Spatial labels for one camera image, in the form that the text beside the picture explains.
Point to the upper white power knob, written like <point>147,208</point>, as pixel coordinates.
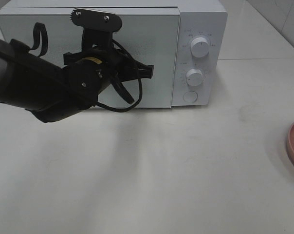
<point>200,46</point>

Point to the white timer knob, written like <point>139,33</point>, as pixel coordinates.
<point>194,77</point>

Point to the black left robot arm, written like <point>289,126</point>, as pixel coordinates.
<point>36,85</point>

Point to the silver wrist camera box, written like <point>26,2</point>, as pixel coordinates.
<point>96,20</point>

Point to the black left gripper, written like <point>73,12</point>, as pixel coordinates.
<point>99,64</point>

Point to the round white door button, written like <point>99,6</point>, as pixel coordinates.
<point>190,97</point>

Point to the white microwave oven body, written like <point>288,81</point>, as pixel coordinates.
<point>197,17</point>

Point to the white microwave door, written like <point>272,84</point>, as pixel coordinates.
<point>148,34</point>

